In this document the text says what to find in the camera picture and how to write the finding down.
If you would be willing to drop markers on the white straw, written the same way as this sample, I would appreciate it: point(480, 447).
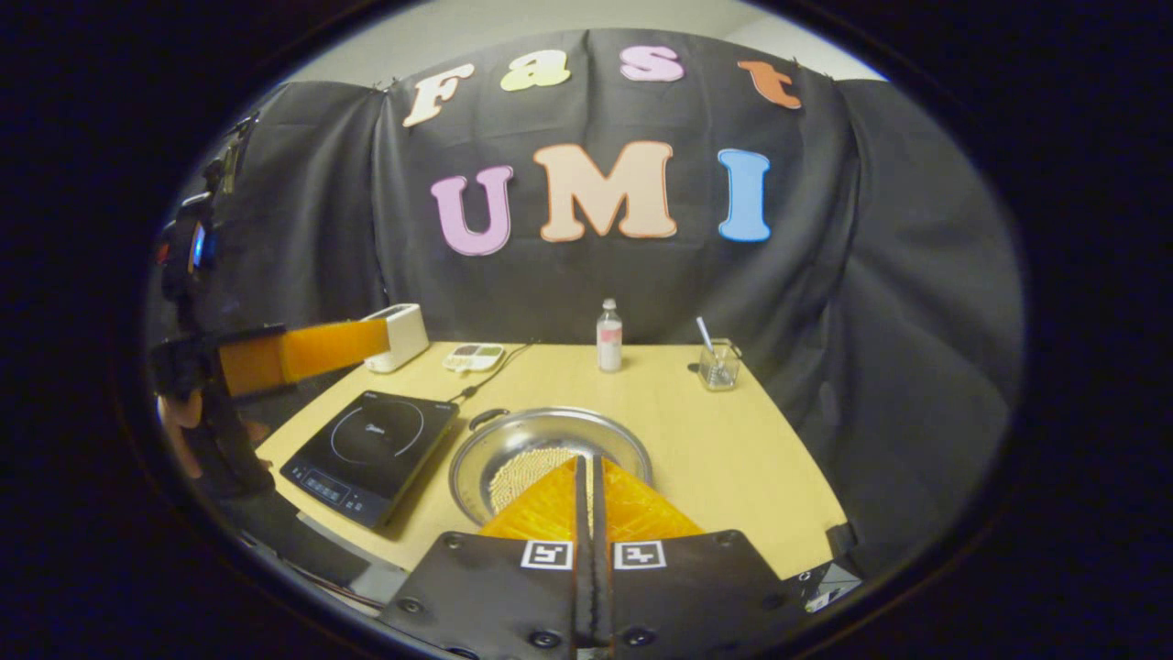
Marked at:
point(704, 332)

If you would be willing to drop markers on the stainless steel pot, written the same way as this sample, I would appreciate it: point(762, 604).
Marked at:
point(550, 431)

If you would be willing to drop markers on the black backdrop cloth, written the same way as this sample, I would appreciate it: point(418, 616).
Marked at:
point(871, 321)

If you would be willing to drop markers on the pile of yellow soybeans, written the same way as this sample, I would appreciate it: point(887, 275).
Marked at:
point(527, 472)

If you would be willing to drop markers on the black induction cooktop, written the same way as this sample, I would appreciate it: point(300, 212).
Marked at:
point(367, 449)

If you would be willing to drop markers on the clear bottle with pink label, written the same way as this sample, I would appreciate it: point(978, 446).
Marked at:
point(609, 339)

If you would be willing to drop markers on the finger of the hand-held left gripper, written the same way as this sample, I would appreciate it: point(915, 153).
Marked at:
point(321, 353)

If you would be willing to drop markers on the white toaster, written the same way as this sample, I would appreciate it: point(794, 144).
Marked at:
point(403, 335)

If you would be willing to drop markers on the white divided bean dish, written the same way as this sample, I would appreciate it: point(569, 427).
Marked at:
point(474, 357)

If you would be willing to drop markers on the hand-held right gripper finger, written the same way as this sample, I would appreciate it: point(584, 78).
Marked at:
point(601, 550)
point(584, 532)

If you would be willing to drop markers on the clear glass cup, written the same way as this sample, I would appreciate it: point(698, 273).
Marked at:
point(719, 371)

